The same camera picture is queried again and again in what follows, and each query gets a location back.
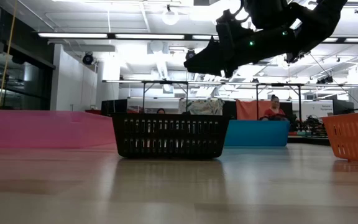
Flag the black overhead light bar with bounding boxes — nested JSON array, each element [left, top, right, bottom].
[[37, 30, 358, 44]]

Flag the small black ceiling lamps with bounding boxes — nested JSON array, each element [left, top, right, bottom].
[[316, 75, 334, 85]]

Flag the white ring light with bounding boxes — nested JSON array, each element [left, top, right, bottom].
[[161, 7, 180, 26]]

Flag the black monitor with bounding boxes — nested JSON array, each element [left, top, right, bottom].
[[333, 99, 356, 116], [101, 99, 129, 116]]

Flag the black slotted basket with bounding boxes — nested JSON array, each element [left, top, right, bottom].
[[110, 113, 232, 160]]

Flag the black frame stand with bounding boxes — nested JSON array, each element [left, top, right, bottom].
[[255, 82, 304, 132], [141, 80, 190, 115]]

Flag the black metal table frame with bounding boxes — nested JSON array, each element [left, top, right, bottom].
[[287, 134, 331, 146]]

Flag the black partition panel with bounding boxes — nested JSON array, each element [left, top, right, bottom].
[[223, 101, 237, 121]]

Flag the patterned hanging cloth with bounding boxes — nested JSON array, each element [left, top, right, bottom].
[[178, 98, 225, 116]]

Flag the orange slotted basket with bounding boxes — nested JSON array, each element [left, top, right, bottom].
[[321, 110, 358, 164]]

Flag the orange hanging cloth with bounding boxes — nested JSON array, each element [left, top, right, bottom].
[[236, 99, 273, 121]]

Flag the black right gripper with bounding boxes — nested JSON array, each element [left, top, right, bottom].
[[184, 9, 295, 78]]

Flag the blue plastic bin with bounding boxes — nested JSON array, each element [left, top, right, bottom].
[[224, 119, 290, 147]]

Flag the white sign board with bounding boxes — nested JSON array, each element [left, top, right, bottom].
[[292, 100, 334, 123]]

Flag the black ceiling spot lamp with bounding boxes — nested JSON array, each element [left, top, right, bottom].
[[82, 52, 94, 66], [185, 48, 198, 62]]

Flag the pink plastic bin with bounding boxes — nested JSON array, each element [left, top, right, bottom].
[[0, 109, 117, 149]]

